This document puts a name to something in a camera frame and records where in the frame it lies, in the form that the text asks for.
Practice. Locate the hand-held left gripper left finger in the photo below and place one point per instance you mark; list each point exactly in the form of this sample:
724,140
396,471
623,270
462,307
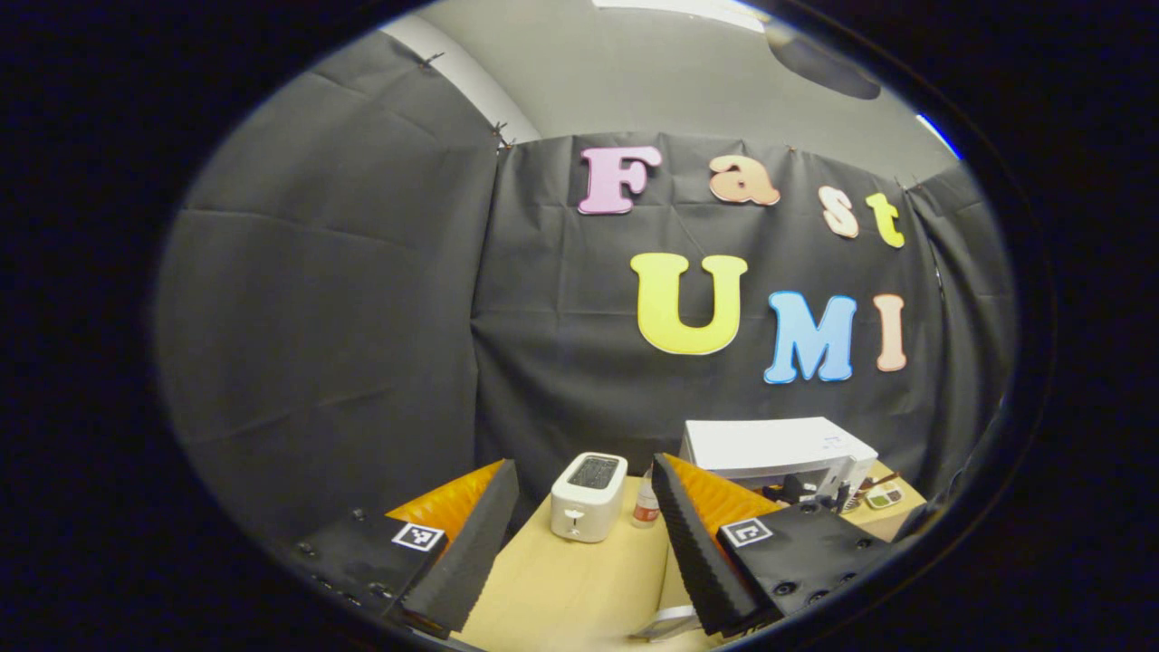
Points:
471,552

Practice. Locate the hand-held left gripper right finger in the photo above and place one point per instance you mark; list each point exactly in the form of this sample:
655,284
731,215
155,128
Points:
693,552

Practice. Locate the white microwave oven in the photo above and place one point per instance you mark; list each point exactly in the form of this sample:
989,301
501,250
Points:
779,444

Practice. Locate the small bottle with red label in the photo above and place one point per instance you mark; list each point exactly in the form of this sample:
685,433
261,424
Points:
645,507

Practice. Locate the white divided dish of beans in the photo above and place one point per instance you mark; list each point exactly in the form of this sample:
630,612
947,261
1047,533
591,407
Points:
883,496

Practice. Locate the brown spoon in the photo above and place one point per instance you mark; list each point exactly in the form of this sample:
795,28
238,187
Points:
883,480

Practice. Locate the white toaster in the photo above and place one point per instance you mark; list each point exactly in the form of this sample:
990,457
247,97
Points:
579,516

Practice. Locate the black backdrop cloth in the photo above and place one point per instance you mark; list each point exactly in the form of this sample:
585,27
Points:
362,317

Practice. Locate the large ceiling light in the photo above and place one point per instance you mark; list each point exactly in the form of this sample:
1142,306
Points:
679,9

